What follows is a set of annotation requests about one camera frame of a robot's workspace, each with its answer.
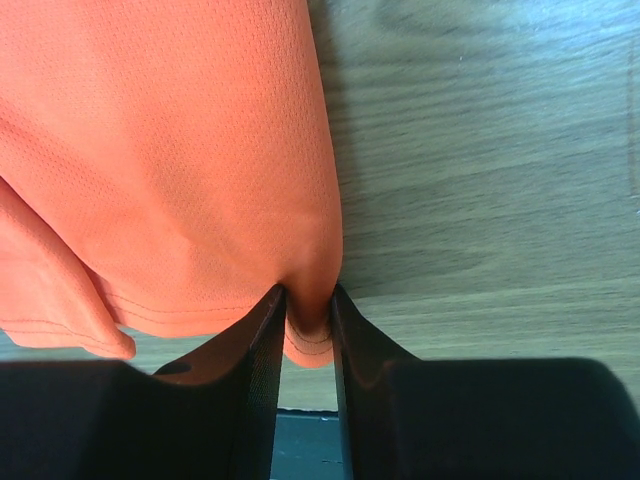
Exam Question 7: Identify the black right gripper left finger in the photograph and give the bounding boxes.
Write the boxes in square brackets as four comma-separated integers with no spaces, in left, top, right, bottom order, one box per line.
[1,286,286,479]

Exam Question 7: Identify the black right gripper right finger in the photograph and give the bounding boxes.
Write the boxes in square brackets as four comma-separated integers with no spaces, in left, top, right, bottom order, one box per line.
[331,287,639,479]

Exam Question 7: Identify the orange t shirt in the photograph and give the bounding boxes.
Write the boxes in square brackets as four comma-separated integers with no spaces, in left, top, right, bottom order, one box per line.
[1,1,343,367]

